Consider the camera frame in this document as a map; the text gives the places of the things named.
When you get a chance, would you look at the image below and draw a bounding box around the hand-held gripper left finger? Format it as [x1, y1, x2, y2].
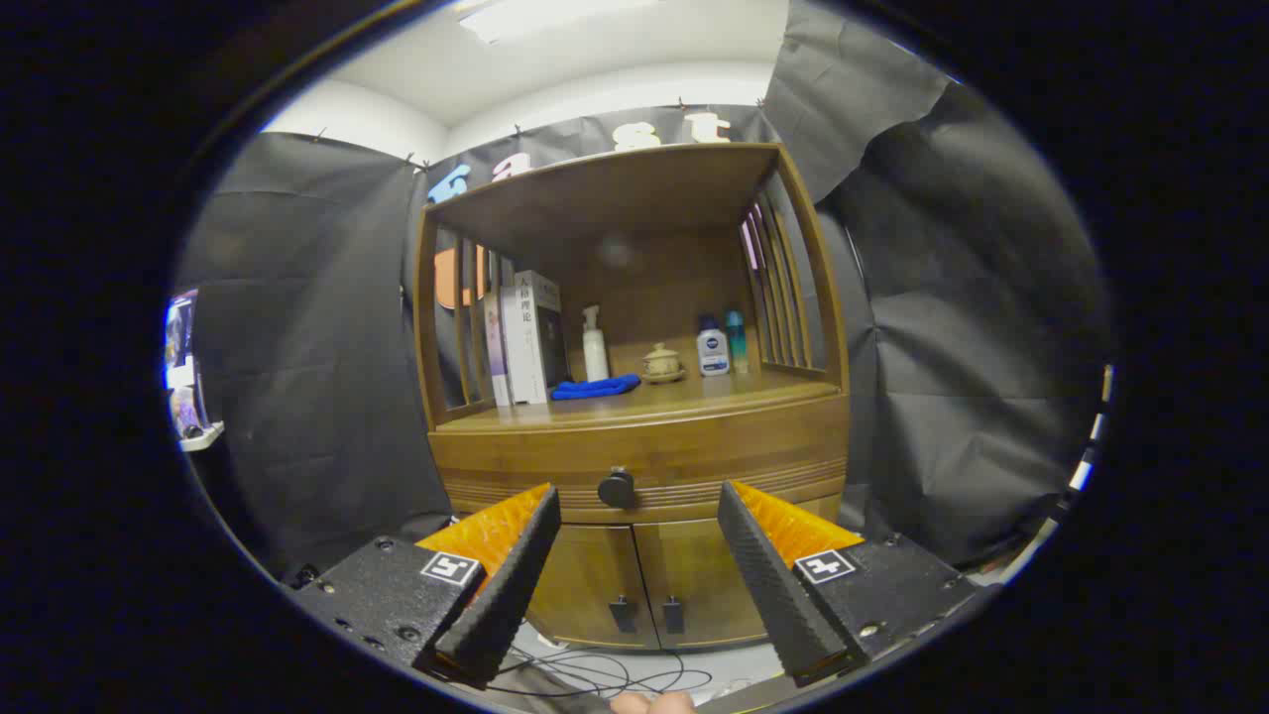
[288, 483, 562, 690]

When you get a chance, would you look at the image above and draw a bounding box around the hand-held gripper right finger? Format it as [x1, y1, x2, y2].
[717, 480, 982, 687]

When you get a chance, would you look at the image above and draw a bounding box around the wooden drawer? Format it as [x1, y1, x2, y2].
[428, 395, 852, 525]

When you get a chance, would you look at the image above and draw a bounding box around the wooden countertop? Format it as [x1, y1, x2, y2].
[433, 369, 844, 432]

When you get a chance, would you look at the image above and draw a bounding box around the wooden cabinet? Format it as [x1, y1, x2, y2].
[411, 142, 854, 651]

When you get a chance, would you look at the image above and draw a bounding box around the blue folded cloth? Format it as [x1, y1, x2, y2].
[550, 373, 642, 402]

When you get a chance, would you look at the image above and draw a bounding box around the thick white book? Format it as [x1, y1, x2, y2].
[501, 270, 571, 406]

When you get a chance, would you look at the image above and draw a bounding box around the thin purple white book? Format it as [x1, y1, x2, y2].
[483, 291, 512, 408]

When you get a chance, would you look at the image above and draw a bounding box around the white lotion bottle blue cap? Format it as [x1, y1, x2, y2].
[696, 314, 732, 378]

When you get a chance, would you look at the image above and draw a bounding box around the white spray bottle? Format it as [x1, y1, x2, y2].
[581, 304, 611, 383]

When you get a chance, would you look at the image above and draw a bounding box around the black backdrop cloth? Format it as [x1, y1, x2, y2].
[173, 0, 1116, 581]

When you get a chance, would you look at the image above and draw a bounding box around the ceiling light panel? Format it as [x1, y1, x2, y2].
[458, 0, 660, 46]

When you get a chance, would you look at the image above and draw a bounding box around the white striped frame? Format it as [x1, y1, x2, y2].
[991, 362, 1116, 586]

